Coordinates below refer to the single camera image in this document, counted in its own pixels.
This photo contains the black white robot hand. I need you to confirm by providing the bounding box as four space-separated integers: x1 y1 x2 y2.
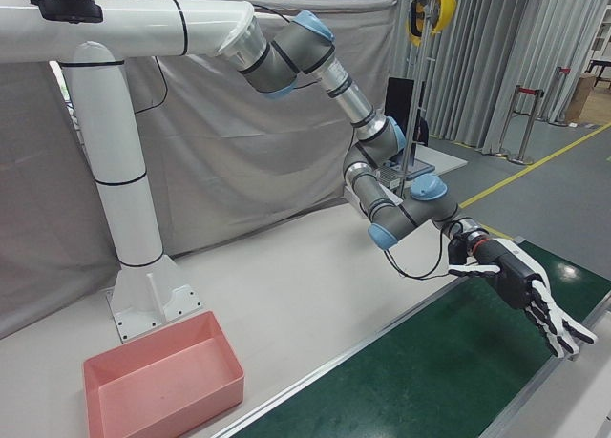
447 235 599 361

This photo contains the green conveyor belt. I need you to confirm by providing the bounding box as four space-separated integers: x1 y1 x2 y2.
221 237 611 438

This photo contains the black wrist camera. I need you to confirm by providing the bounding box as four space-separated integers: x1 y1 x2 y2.
447 235 472 267

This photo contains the dark wooden table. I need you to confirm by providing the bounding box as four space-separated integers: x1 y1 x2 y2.
584 58 611 85

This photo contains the white side table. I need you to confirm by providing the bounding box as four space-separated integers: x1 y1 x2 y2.
395 135 469 179

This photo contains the grey fabric curtain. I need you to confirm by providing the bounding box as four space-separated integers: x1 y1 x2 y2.
0 0 400 339

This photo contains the yellow cable reel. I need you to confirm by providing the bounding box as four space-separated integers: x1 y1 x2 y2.
406 0 457 48

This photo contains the grey vented device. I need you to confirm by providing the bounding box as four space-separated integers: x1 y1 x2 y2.
374 165 408 191

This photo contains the black monitor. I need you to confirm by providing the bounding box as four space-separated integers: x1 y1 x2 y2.
384 76 416 141

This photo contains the pink plastic basket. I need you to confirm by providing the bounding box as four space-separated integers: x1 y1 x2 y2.
83 311 246 438

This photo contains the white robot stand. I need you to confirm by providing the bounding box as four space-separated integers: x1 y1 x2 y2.
0 0 257 346

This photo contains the silver stanchion post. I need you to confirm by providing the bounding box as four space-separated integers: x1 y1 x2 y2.
495 85 524 158
508 89 546 166

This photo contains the black camera on beam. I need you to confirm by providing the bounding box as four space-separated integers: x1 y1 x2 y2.
27 0 104 25

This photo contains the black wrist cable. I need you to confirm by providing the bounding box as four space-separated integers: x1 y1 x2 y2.
385 218 467 282

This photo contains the cardboard box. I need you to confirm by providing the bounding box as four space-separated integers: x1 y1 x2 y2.
565 73 598 127

